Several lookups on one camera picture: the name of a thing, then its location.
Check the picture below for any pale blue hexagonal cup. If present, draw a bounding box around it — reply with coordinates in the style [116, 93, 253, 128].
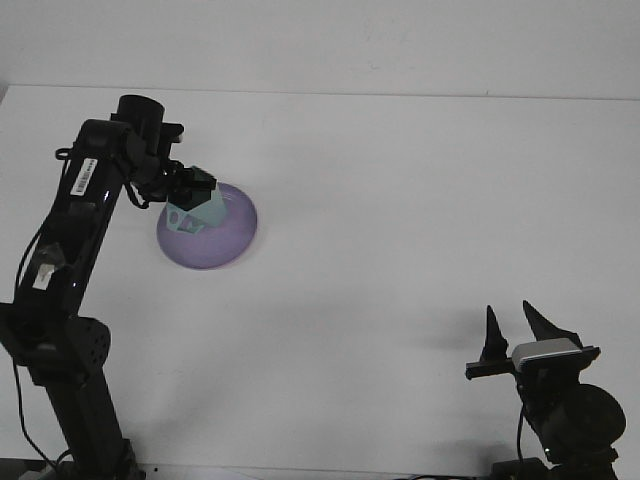
[166, 167, 228, 236]

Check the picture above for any pale purple round plate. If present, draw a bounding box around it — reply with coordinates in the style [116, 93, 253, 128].
[155, 181, 260, 272]

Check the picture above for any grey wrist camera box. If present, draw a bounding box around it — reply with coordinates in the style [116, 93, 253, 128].
[510, 337, 590, 372]
[158, 121, 186, 145]

